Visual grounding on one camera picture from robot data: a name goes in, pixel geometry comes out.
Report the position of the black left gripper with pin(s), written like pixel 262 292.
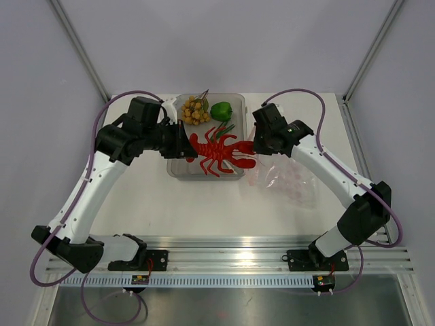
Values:
pixel 182 147

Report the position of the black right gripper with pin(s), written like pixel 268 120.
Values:
pixel 257 147

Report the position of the red toy lobster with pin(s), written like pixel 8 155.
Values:
pixel 239 154

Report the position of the yellow toy grape bunch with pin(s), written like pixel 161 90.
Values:
pixel 195 109

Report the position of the green toy scallion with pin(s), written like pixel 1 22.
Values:
pixel 224 128

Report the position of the clear zip top bag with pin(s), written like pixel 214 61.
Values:
pixel 283 176

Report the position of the green toy bell pepper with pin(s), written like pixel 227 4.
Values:
pixel 221 111

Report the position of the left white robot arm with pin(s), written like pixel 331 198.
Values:
pixel 67 236

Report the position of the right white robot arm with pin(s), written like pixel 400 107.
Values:
pixel 366 204

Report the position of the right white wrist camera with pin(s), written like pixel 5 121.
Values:
pixel 280 109

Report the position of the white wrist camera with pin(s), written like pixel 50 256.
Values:
pixel 280 109
pixel 170 107

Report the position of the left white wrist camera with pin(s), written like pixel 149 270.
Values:
pixel 170 107

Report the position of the right aluminium frame post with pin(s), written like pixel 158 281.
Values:
pixel 375 46

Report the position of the aluminium frame post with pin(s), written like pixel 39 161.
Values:
pixel 375 46
pixel 75 41

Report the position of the aluminium mounting rail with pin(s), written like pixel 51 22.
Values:
pixel 260 255

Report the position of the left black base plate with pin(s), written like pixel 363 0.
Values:
pixel 156 259

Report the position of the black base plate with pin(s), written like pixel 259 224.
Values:
pixel 298 260
pixel 156 259

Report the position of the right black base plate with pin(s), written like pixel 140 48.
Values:
pixel 298 260

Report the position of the white slotted cable duct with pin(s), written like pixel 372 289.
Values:
pixel 191 281

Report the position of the left aluminium frame post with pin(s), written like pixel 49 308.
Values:
pixel 75 41

